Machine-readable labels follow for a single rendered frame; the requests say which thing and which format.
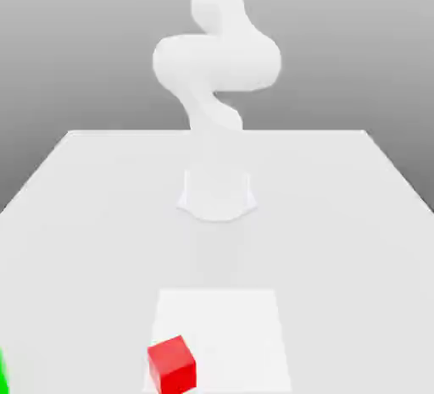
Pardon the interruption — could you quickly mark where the small green cube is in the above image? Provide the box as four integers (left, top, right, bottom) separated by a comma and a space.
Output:
0, 347, 10, 394

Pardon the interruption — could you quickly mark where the small red cube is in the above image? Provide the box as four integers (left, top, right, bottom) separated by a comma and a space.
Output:
147, 334, 198, 394

